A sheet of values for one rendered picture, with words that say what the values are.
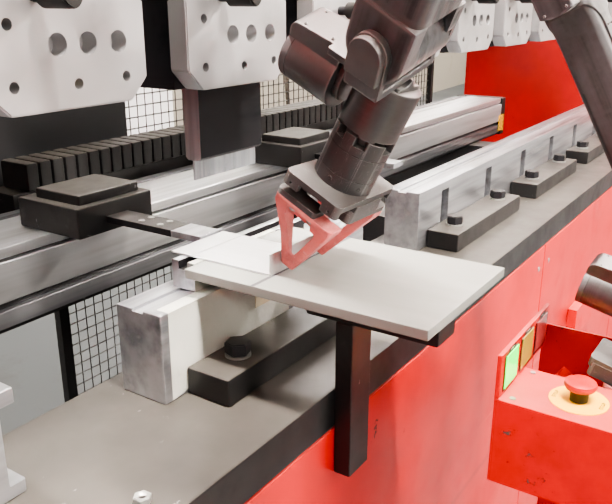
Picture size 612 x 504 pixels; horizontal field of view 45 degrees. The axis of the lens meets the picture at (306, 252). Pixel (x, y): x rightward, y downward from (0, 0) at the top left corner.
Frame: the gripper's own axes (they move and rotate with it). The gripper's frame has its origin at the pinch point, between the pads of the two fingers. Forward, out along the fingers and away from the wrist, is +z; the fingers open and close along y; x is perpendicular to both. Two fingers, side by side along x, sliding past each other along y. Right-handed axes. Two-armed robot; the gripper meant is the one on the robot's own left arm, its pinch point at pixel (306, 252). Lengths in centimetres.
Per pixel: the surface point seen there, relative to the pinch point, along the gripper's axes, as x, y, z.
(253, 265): -2.9, 3.6, 2.8
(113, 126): -56, -30, 26
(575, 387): 28.6, -26.7, 8.5
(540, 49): -44, -216, 15
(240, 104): -15.2, -2.7, -7.4
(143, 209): -25.1, -5.8, 14.7
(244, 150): -13.6, -4.3, -2.4
